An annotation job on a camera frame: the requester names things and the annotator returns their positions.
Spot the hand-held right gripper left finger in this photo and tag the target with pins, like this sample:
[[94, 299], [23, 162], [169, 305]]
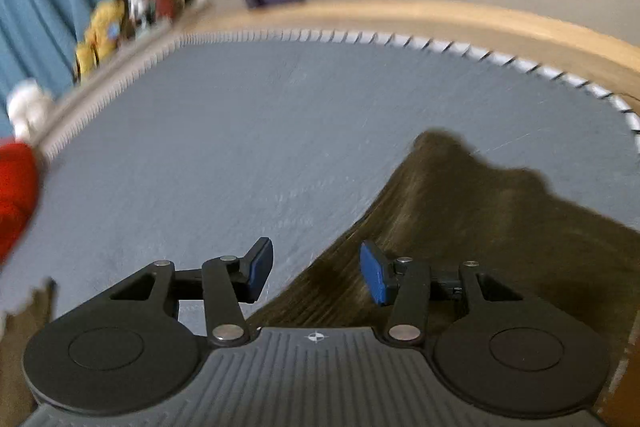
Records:
[[261, 268]]

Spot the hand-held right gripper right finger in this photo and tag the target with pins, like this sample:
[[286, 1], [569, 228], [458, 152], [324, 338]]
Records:
[[373, 273]]

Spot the dark olive pants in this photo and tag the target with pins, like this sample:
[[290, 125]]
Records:
[[475, 227]]

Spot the blue-grey bed mattress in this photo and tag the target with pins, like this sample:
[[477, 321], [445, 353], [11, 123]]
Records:
[[225, 132]]

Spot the red cloth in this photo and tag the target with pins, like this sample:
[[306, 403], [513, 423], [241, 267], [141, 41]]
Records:
[[15, 192]]

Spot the white plush toy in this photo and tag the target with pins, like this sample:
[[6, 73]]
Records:
[[29, 107]]

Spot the yellow plush toy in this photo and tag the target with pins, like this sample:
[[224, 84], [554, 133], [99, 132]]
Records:
[[102, 32]]

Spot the wooden bed frame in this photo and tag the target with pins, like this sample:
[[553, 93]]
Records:
[[400, 14]]

